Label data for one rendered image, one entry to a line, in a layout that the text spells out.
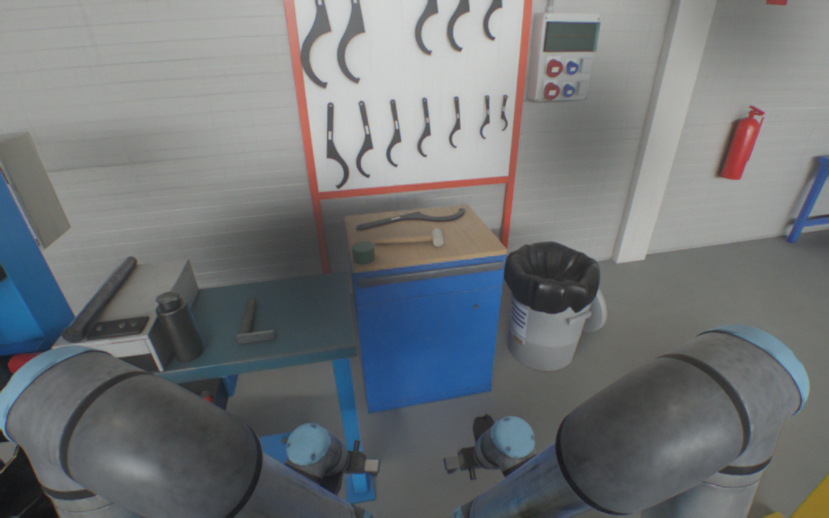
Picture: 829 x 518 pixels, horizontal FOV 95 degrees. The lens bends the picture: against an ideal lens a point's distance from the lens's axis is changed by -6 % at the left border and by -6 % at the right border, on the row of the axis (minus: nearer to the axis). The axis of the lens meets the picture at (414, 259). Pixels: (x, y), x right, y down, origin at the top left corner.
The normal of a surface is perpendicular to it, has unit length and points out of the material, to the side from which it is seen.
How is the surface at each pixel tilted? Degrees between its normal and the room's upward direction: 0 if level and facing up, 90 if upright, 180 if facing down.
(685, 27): 90
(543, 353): 93
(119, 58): 90
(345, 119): 90
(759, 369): 25
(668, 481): 76
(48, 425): 45
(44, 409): 35
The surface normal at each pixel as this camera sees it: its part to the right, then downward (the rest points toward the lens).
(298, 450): -0.14, -0.66
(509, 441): 0.14, -0.67
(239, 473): 0.89, -0.10
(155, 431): 0.54, -0.50
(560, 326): -0.04, 0.55
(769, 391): 0.30, -0.30
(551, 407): -0.02, -0.87
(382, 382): 0.21, 0.49
